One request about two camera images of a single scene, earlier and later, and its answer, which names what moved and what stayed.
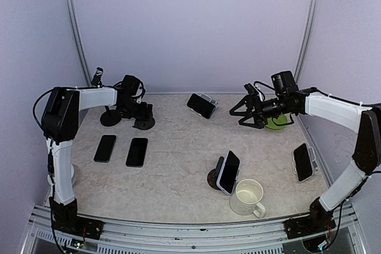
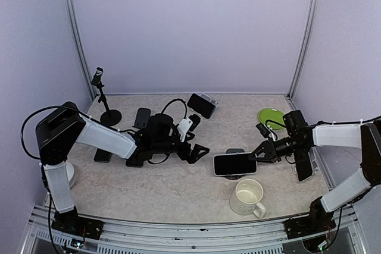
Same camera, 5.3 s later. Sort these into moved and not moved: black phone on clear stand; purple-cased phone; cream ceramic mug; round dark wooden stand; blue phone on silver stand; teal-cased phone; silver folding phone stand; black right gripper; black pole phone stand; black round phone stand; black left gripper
Moved: round dark wooden stand; black left gripper; purple-cased phone; black right gripper
Not moved: black pole phone stand; blue phone on silver stand; black round phone stand; teal-cased phone; black phone on clear stand; silver folding phone stand; cream ceramic mug
